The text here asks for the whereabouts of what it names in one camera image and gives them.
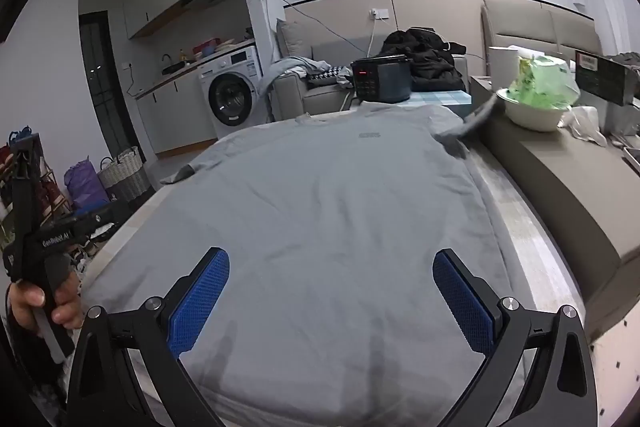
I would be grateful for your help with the woven basket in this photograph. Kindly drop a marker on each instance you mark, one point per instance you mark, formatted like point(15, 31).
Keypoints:
point(125, 177)

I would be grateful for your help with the houndstooth cloth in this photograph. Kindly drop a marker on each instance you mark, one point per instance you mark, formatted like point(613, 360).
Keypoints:
point(325, 76)

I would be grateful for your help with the grey sofa pillow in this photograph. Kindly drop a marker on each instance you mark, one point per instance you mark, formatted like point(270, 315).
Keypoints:
point(292, 39)

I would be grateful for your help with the black kitchen sink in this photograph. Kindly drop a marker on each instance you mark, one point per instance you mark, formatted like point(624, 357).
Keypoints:
point(175, 68)

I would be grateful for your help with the black jacket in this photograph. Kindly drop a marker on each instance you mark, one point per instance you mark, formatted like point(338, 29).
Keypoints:
point(430, 57)

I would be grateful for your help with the person's left hand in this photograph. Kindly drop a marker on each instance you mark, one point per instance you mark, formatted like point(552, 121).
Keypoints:
point(67, 314)

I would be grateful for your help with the grey sofa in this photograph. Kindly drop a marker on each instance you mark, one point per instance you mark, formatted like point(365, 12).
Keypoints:
point(300, 97)

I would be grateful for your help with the purple bag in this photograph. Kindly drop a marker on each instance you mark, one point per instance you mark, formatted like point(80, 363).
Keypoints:
point(85, 182)

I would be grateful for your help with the white plastic bag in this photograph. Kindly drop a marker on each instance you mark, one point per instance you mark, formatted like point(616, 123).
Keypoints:
point(582, 122)

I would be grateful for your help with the white paper roll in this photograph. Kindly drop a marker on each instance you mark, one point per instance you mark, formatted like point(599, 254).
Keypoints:
point(502, 67)

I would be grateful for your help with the dark glass door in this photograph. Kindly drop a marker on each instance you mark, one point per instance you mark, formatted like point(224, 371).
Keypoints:
point(100, 82)

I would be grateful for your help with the beige low partition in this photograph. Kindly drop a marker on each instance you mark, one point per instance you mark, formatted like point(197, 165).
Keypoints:
point(575, 187)

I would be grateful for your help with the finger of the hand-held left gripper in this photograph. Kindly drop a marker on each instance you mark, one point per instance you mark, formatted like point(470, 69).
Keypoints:
point(25, 187)

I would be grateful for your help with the white wall socket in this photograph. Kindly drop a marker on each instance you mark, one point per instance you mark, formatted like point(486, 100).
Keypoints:
point(380, 13)

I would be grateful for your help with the grey t-shirt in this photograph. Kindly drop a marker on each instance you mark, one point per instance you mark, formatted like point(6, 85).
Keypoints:
point(325, 207)

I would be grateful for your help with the dark green labelled box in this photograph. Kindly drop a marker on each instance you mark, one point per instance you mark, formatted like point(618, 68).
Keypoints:
point(605, 79)

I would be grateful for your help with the kitchen counter cabinets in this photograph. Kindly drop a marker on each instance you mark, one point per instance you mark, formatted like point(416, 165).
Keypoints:
point(175, 117)

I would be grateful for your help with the dark grey cloth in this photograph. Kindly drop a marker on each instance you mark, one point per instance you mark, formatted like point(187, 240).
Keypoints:
point(630, 58)

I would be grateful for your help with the light blue checked tablecloth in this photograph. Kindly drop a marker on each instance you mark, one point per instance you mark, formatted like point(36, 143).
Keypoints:
point(435, 99)

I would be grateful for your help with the black electric pressure cooker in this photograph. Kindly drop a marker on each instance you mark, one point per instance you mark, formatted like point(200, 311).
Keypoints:
point(390, 79)

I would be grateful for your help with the beige padded headboard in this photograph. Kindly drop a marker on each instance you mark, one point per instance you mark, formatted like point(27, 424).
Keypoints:
point(530, 27)

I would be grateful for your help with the green plastic bag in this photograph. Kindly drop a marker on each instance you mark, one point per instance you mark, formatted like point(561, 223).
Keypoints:
point(542, 82)

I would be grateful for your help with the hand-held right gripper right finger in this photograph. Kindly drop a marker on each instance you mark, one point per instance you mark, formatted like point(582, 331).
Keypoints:
point(462, 302)

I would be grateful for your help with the white washing machine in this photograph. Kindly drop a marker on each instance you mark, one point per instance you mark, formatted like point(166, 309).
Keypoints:
point(235, 97)

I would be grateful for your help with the red plastic basin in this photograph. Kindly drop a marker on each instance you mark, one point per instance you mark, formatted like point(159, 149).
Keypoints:
point(207, 47)

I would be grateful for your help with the light grey cloth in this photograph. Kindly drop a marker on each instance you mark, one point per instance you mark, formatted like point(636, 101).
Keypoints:
point(285, 69)

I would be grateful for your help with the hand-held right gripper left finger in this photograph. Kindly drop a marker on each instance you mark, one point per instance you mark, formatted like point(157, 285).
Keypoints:
point(200, 302)

